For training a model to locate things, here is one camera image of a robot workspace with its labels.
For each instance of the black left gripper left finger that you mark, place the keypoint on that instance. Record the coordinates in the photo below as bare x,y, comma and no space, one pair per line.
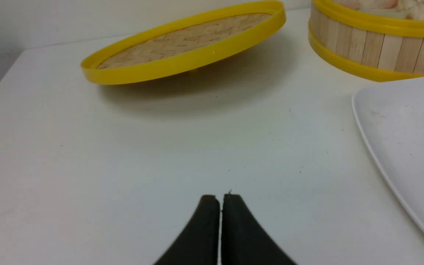
197,244

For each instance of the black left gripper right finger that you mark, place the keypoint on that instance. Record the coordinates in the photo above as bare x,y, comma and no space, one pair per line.
244,241

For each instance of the white square plate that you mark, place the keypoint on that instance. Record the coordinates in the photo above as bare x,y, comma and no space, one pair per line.
390,118

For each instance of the yellow bamboo steamer lid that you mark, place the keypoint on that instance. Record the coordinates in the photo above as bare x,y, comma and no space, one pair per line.
185,45

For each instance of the yellow bamboo steamer basket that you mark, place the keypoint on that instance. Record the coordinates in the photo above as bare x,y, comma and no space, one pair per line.
376,48

